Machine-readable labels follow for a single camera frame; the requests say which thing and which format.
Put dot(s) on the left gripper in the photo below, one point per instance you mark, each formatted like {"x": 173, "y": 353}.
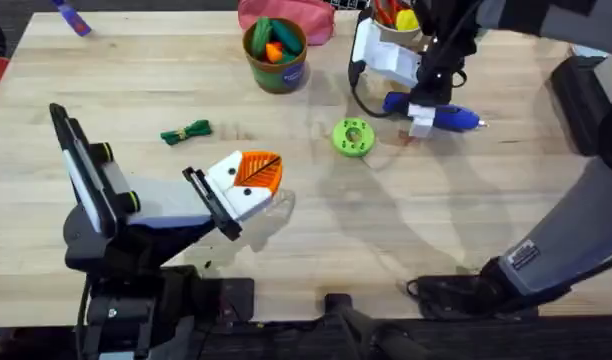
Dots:
{"x": 166, "y": 200}

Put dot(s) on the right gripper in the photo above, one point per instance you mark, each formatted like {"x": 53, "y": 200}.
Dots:
{"x": 443, "y": 60}

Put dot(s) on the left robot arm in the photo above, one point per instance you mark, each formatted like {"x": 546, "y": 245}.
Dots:
{"x": 121, "y": 312}

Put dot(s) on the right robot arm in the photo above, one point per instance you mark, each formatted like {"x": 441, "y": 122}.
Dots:
{"x": 561, "y": 240}

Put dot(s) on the green toy vegetable bundle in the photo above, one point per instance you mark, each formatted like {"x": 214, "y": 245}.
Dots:
{"x": 186, "y": 132}

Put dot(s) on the green disc with holes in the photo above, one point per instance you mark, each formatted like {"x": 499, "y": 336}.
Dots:
{"x": 353, "y": 136}

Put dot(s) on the cup filled with tools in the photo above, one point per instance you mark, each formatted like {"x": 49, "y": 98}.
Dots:
{"x": 398, "y": 22}

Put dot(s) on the brown tub with toys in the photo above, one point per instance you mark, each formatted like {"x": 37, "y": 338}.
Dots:
{"x": 276, "y": 55}

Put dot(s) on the pink soft pouch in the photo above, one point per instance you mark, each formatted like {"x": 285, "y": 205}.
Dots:
{"x": 311, "y": 17}

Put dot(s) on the left wrist black flat plate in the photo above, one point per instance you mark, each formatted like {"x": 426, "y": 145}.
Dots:
{"x": 83, "y": 170}

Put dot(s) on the black box device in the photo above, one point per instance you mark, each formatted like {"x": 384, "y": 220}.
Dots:
{"x": 583, "y": 100}

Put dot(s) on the blue purple tool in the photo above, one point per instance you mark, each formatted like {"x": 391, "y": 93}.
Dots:
{"x": 75, "y": 19}

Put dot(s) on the black rail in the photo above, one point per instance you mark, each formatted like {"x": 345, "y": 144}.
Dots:
{"x": 286, "y": 342}

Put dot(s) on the black mounting post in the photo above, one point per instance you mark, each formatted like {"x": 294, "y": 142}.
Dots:
{"x": 356, "y": 325}

